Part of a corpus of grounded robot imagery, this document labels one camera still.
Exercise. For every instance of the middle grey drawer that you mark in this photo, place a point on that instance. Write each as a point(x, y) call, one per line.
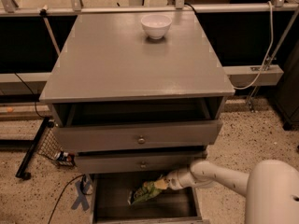
point(120, 163)

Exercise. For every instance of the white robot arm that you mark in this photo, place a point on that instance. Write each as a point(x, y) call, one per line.
point(271, 188)

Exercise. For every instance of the green jalapeno chip bag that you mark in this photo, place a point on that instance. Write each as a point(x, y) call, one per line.
point(146, 192)

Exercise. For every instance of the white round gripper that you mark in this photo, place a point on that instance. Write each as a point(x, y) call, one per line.
point(175, 180)

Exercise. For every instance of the top grey drawer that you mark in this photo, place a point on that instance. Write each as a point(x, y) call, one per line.
point(138, 136)

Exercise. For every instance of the grey drawer cabinet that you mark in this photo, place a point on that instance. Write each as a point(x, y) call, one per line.
point(111, 73)

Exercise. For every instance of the black wire mesh basket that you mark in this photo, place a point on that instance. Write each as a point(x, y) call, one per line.
point(44, 144)

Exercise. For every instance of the metal frame rail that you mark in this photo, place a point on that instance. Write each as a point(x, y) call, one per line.
point(93, 6)

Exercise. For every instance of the small can in basket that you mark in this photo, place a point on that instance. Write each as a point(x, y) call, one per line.
point(64, 157)

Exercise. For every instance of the white ceramic bowl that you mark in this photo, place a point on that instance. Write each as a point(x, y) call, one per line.
point(156, 26)

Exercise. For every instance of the bottom grey open drawer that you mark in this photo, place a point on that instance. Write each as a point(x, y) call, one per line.
point(112, 191)

